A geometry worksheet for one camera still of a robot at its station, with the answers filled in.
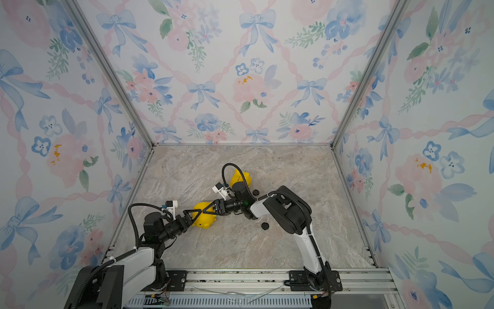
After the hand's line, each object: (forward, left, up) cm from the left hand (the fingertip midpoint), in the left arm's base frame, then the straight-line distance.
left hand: (199, 215), depth 85 cm
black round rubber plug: (+16, -25, -7) cm, 31 cm away
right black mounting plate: (-25, -41, -6) cm, 48 cm away
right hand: (+1, -4, 0) cm, 4 cm away
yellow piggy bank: (-3, -3, +1) cm, 5 cm away
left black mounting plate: (-24, +7, -5) cm, 26 cm away
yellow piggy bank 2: (+18, -16, +3) cm, 25 cm away
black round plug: (-2, -29, -6) cm, 30 cm away
